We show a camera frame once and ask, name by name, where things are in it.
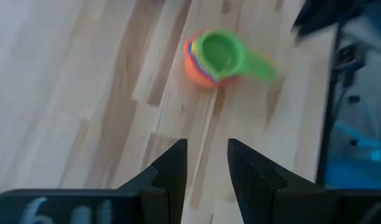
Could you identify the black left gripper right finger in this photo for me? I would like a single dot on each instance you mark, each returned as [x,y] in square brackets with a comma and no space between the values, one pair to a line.
[252,183]

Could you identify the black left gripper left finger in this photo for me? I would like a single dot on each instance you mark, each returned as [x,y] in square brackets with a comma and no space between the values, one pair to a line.
[171,174]

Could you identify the orange measuring cup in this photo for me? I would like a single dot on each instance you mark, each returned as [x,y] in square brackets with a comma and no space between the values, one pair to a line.
[194,76]

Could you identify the blue measuring cup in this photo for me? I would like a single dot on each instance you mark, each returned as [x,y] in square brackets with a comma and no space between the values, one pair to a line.
[205,73]

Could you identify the green measuring cup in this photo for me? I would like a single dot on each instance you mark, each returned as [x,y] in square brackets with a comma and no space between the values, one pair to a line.
[219,51]

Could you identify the black aluminium rig frame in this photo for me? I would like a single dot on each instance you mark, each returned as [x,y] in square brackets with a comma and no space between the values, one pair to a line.
[325,124]

